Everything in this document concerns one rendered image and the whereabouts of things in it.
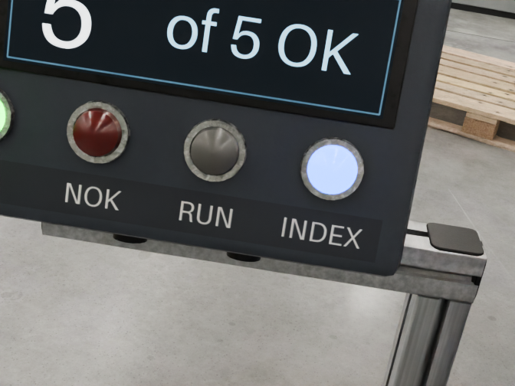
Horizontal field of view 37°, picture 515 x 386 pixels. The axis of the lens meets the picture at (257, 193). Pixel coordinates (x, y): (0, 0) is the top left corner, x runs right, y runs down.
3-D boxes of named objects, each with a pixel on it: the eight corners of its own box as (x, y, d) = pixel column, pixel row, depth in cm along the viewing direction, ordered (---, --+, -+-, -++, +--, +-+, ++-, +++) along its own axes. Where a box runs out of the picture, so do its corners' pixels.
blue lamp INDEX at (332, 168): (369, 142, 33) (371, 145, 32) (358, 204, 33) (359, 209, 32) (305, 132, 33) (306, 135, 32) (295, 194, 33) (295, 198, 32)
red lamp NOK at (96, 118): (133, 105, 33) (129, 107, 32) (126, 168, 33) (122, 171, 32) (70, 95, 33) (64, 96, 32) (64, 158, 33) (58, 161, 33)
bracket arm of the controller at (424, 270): (465, 275, 44) (479, 230, 43) (473, 305, 42) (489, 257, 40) (57, 210, 45) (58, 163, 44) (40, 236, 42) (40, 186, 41)
